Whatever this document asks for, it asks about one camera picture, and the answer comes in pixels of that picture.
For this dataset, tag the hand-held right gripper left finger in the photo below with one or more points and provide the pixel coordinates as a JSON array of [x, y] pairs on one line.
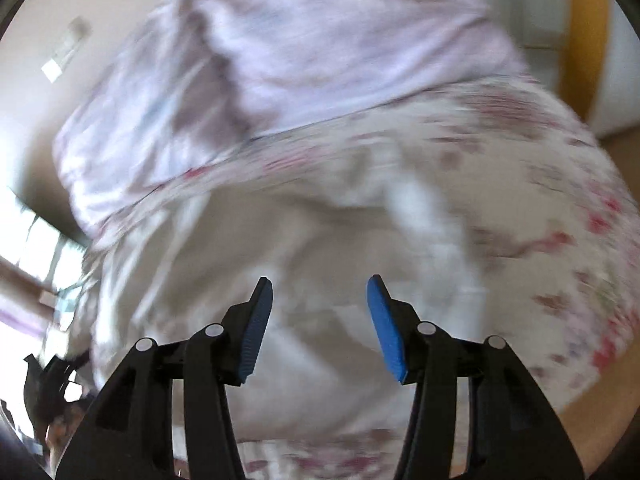
[[255, 330]]

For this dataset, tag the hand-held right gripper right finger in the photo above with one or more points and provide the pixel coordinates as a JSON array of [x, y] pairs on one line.
[[387, 330]]

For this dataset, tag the white puffer jacket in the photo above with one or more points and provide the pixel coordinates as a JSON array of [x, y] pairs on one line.
[[310, 240]]

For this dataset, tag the window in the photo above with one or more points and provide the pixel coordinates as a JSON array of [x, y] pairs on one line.
[[30, 240]]

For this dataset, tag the floral bedsheet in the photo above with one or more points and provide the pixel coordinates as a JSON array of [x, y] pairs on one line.
[[550, 185]]

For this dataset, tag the lilac patterned duvet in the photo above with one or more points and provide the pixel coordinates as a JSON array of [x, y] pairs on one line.
[[300, 50]]

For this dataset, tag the wall switch plate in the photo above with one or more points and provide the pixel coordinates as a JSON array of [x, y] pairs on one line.
[[53, 67]]

